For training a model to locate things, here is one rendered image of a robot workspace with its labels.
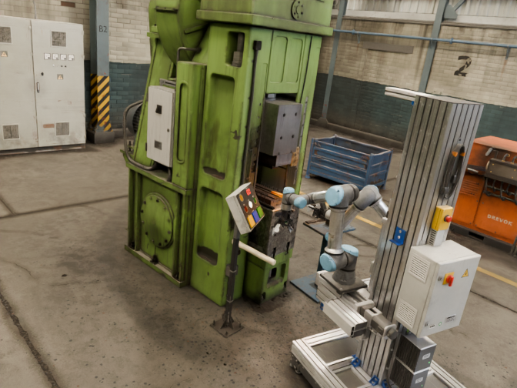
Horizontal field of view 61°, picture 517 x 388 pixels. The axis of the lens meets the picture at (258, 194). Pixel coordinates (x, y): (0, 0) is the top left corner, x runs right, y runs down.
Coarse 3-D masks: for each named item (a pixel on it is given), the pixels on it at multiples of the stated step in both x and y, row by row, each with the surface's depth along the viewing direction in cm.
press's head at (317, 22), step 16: (208, 0) 320; (224, 0) 310; (240, 0) 300; (256, 0) 294; (272, 0) 305; (288, 0) 316; (304, 0) 329; (320, 0) 342; (208, 16) 320; (224, 16) 310; (240, 16) 300; (256, 16) 295; (272, 16) 310; (288, 16) 321; (304, 16) 334; (320, 16) 349; (304, 32) 345; (320, 32) 351
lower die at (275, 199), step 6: (264, 186) 387; (258, 192) 373; (264, 192) 372; (270, 192) 371; (258, 198) 368; (264, 198) 363; (270, 198) 364; (276, 198) 363; (270, 204) 360; (276, 204) 366
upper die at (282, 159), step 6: (258, 156) 359; (264, 156) 355; (270, 156) 350; (276, 156) 346; (282, 156) 352; (288, 156) 357; (264, 162) 356; (270, 162) 352; (276, 162) 348; (282, 162) 354; (288, 162) 360
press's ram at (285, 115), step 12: (264, 108) 339; (276, 108) 331; (288, 108) 338; (300, 108) 349; (264, 120) 341; (276, 120) 333; (288, 120) 342; (300, 120) 354; (264, 132) 344; (276, 132) 336; (288, 132) 347; (264, 144) 346; (276, 144) 341; (288, 144) 352
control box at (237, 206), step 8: (248, 184) 323; (232, 192) 312; (240, 192) 306; (248, 192) 318; (232, 200) 299; (240, 200) 302; (248, 200) 315; (256, 200) 327; (232, 208) 301; (240, 208) 299; (248, 208) 311; (256, 208) 323; (240, 216) 301; (240, 224) 303; (248, 224) 303; (256, 224) 314; (240, 232) 305
